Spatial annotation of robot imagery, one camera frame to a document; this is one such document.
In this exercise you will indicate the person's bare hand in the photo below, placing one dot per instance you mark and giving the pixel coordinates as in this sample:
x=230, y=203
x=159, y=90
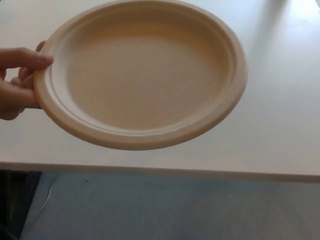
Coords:
x=15, y=85

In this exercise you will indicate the beige round paper plate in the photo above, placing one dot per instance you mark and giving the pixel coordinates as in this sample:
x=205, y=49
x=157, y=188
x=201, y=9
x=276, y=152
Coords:
x=150, y=82

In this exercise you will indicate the dark table leg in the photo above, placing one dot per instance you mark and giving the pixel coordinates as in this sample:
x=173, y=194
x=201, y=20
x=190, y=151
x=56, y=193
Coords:
x=15, y=205

